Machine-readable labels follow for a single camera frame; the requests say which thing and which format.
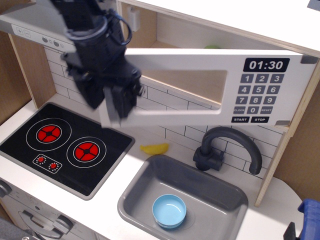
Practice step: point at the black object bottom right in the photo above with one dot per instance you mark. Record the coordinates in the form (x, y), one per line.
(290, 232)

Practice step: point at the light blue bowl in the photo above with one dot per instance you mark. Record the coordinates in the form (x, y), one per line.
(169, 211)

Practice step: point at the dark grey toy faucet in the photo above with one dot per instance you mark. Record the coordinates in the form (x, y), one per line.
(220, 144)

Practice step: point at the blue plastic object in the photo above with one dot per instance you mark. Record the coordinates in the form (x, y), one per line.
(311, 219)

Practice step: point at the grey range hood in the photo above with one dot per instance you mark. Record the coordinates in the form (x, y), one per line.
(46, 21)

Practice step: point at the grey microwave door handle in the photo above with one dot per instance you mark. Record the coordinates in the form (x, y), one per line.
(110, 106)

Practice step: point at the grey toy sink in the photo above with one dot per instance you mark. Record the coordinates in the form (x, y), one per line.
(215, 209)

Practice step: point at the yellow toy banana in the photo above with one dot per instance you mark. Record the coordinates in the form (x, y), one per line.
(155, 149)

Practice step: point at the green toy pear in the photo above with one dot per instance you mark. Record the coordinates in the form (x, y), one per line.
(212, 47)

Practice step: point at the white toy oven front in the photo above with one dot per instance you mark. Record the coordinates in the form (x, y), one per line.
(19, 200)

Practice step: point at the white toy microwave door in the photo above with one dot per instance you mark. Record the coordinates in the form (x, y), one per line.
(242, 86)

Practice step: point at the black toy stovetop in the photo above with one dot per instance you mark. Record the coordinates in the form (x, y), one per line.
(67, 149)

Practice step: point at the grey oven door handle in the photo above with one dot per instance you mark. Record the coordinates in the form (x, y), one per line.
(58, 229)

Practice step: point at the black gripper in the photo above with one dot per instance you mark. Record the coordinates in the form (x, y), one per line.
(98, 62)

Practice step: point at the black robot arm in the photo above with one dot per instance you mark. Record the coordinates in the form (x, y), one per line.
(98, 66)

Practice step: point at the grey oven knob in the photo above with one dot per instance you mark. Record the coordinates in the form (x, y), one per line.
(5, 189)

